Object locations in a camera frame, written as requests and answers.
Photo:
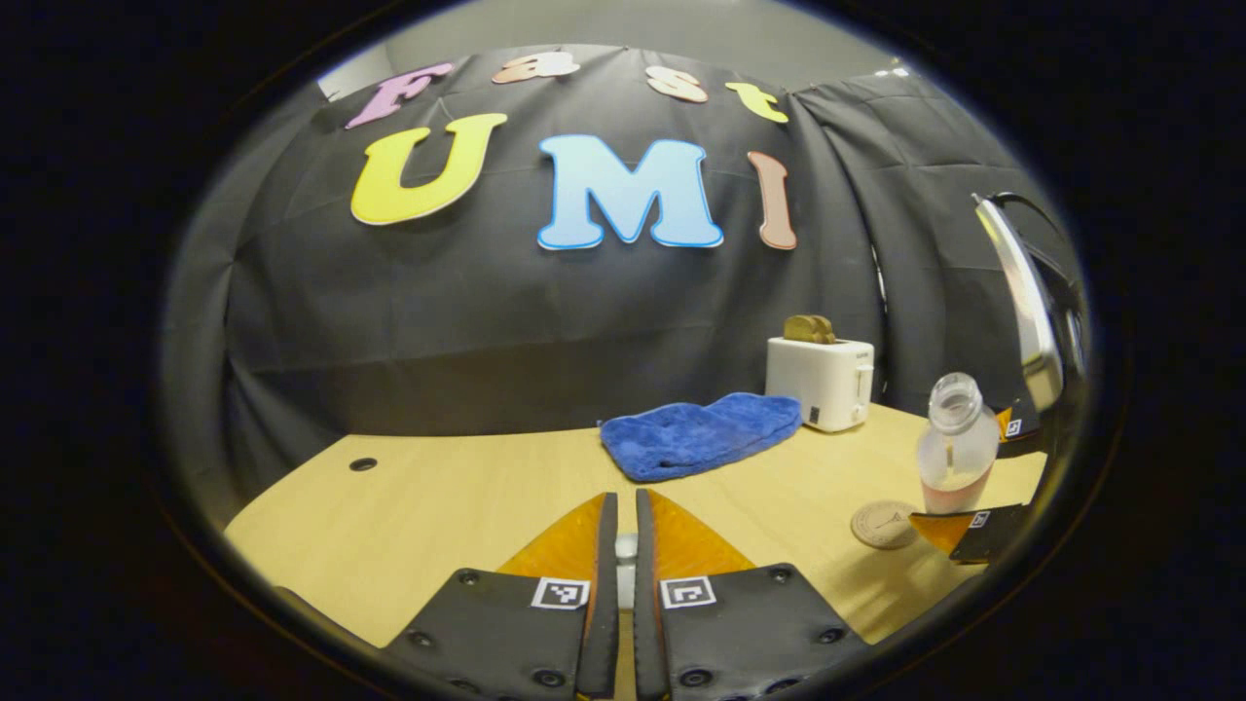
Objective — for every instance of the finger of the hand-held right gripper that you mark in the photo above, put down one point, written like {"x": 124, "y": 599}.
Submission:
{"x": 1017, "y": 433}
{"x": 998, "y": 535}

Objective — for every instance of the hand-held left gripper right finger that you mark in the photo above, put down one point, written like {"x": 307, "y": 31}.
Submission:
{"x": 644, "y": 604}

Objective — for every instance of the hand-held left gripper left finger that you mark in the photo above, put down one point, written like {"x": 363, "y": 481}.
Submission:
{"x": 608, "y": 584}

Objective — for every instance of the white teacup lid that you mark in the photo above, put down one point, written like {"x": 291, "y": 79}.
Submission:
{"x": 626, "y": 545}

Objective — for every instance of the clear plastic water bottle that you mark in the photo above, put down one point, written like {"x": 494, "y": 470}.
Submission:
{"x": 959, "y": 458}

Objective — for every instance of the round brown coaster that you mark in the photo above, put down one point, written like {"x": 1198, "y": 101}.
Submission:
{"x": 876, "y": 526}

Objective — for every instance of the blue towel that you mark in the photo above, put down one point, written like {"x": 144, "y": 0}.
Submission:
{"x": 691, "y": 438}

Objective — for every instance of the brown bread slice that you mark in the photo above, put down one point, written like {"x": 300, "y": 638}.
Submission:
{"x": 803, "y": 328}
{"x": 829, "y": 333}

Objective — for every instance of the white toaster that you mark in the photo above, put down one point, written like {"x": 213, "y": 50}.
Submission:
{"x": 813, "y": 380}

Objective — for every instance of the black backdrop cloth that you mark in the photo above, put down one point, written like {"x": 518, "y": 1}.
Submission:
{"x": 438, "y": 321}

